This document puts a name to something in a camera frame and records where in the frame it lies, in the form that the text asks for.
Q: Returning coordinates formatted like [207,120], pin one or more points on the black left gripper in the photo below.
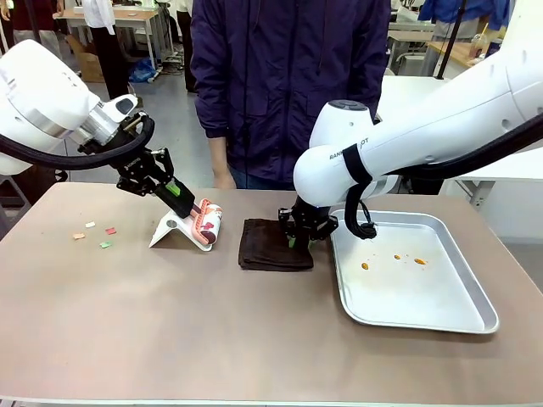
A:
[133,169]

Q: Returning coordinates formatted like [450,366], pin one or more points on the white lint roller stand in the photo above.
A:
[163,231]

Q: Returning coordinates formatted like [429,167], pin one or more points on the bystander in black trousers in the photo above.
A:
[108,55]

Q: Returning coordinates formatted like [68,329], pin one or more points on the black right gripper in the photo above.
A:
[309,220]

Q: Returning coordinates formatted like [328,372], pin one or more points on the person's right forearm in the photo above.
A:
[212,110]

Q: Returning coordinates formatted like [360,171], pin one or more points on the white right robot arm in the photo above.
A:
[424,127]

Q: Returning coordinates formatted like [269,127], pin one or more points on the bystander in blue jacket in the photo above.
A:
[466,15]

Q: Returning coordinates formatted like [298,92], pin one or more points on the silver metal tray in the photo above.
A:
[424,297]

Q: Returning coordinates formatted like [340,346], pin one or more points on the white side table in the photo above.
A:
[500,186]

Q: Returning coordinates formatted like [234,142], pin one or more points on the person's right hand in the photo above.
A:
[222,176]

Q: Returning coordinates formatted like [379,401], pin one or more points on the brown cardboard box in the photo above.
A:
[90,63]

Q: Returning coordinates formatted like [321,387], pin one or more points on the plastic drink cup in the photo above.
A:
[481,44]

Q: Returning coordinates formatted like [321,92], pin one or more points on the wooden background desk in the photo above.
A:
[127,16]

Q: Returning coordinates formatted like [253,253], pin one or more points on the blue plastic bag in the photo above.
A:
[144,70]

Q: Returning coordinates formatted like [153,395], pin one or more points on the dark brown cloth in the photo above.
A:
[263,246]

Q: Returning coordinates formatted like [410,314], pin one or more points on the left wrist camera housing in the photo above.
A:
[121,106]

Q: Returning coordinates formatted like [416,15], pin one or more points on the green paper scrap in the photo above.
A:
[106,244]

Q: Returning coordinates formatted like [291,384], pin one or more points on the person in dark purple jacket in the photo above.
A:
[275,85]

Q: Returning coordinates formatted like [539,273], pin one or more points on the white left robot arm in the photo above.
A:
[42,85]

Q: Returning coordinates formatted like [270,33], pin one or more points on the black vertical pole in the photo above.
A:
[450,38]

